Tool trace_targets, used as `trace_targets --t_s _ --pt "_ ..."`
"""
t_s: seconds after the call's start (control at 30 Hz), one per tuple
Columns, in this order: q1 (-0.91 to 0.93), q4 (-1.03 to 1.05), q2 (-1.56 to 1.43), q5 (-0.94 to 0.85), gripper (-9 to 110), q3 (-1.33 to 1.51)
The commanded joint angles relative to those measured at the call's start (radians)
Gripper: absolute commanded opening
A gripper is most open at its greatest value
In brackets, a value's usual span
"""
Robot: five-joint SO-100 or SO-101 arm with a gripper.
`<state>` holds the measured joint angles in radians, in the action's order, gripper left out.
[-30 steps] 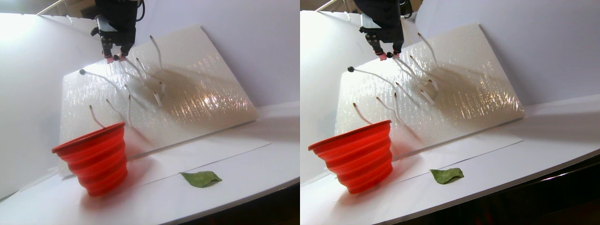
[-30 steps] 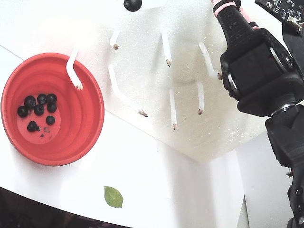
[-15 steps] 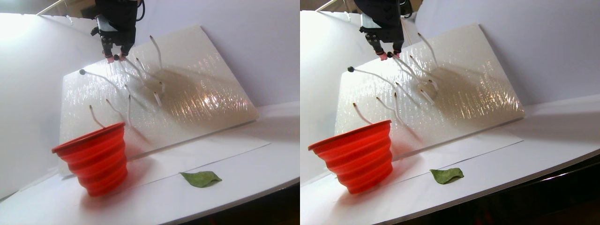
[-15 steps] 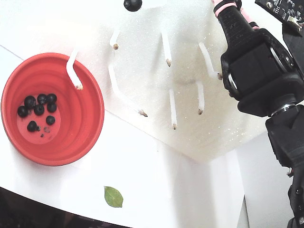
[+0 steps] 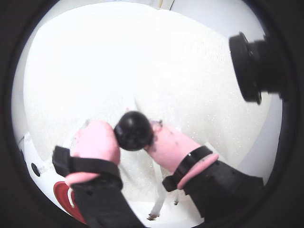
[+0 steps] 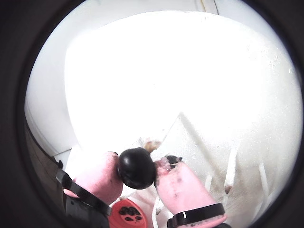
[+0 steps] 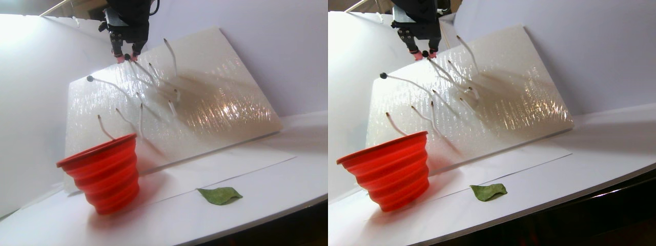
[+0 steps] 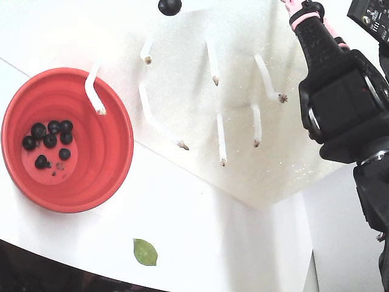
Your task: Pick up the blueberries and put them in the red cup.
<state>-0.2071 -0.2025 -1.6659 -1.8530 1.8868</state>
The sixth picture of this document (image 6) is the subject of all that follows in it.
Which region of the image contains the pink-tipped black gripper finger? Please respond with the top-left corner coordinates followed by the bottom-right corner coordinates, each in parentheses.
top-left (56, 151), bottom-right (124, 228)

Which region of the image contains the stained pink-tipped gripper finger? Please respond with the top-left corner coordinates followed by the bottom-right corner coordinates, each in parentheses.
top-left (153, 155), bottom-right (232, 228)

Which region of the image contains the red collapsible silicone cup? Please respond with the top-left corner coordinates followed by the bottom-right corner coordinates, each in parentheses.
top-left (111, 199), bottom-right (149, 228)

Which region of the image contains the black bar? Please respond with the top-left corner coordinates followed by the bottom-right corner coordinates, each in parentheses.
top-left (51, 156), bottom-right (64, 170)

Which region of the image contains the white foam board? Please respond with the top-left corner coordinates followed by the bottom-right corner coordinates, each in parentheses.
top-left (63, 10), bottom-right (299, 228)

